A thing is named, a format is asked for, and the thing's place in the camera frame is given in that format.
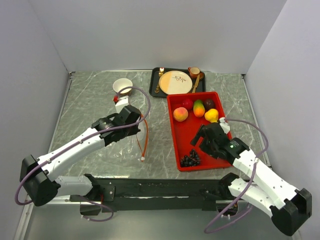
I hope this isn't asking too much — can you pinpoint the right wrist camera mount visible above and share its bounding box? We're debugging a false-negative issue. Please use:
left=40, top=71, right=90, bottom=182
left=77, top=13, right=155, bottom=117
left=218, top=117, right=231, bottom=134

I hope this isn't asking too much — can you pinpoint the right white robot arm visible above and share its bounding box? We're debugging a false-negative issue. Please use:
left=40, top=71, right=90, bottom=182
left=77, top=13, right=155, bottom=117
left=190, top=122, right=312, bottom=236

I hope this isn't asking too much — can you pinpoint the peach fruit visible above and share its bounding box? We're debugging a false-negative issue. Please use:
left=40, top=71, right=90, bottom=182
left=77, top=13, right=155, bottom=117
left=173, top=107, right=189, bottom=122

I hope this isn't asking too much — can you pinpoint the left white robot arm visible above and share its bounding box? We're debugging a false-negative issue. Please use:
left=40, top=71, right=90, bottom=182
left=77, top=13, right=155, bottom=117
left=19, top=105, right=142, bottom=207

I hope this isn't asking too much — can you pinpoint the red plastic bin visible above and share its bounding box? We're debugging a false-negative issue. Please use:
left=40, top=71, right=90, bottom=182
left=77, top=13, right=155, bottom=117
left=167, top=91, right=231, bottom=172

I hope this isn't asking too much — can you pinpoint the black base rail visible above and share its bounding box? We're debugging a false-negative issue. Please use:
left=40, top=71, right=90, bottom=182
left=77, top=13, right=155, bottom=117
left=84, top=178, right=235, bottom=212

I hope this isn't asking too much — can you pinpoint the white brown bowl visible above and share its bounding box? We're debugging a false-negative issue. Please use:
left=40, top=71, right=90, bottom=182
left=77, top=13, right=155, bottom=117
left=112, top=78, right=133, bottom=97

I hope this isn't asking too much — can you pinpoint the green orange mango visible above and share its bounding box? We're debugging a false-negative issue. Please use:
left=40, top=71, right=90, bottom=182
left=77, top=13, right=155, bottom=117
left=193, top=99, right=206, bottom=118

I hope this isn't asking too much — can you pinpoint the orange white plate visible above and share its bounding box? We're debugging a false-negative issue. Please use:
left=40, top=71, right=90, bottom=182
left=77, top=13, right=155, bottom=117
left=159, top=70, right=193, bottom=95

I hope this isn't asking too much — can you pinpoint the red wrinkled fruit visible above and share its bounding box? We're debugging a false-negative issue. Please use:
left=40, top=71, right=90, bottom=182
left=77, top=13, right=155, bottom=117
left=181, top=98, right=194, bottom=111

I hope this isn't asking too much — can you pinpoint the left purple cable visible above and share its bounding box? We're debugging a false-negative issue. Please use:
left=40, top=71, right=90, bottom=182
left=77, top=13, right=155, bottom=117
left=14, top=86, right=152, bottom=223

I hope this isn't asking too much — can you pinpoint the gold spoon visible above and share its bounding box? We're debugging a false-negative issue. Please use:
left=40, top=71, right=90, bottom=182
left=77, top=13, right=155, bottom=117
left=197, top=71, right=205, bottom=85

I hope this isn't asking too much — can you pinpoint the clear zip top bag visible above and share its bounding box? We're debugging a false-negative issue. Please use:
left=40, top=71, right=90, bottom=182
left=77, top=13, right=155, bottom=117
left=106, top=119, right=149, bottom=163

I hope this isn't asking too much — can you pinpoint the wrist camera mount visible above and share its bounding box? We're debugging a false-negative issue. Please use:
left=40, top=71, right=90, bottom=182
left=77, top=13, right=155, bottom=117
left=113, top=95, right=130, bottom=113
left=218, top=117, right=231, bottom=134

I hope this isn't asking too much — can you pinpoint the dark purple passionfruit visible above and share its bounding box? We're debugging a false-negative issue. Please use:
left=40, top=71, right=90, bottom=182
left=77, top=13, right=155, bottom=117
left=203, top=98, right=216, bottom=111

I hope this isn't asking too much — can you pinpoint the black serving tray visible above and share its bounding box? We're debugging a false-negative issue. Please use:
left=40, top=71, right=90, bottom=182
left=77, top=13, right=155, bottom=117
left=149, top=67, right=206, bottom=99

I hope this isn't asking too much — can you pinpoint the yellow pear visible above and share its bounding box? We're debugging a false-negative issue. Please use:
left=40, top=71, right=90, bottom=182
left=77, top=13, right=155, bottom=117
left=204, top=108, right=219, bottom=123

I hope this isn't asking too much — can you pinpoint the gold fork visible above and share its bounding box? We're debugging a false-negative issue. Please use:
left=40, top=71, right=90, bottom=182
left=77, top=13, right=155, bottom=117
left=154, top=67, right=165, bottom=94

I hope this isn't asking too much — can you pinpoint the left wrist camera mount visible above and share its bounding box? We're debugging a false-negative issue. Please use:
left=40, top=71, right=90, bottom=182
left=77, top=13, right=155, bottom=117
left=113, top=95, right=130, bottom=113

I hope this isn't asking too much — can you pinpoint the dark grape bunch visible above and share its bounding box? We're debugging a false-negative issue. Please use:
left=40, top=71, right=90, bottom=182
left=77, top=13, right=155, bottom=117
left=180, top=148, right=201, bottom=168

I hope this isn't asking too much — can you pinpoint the small brown cup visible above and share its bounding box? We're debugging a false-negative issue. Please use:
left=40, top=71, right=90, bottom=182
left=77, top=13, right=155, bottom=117
left=188, top=67, right=201, bottom=79

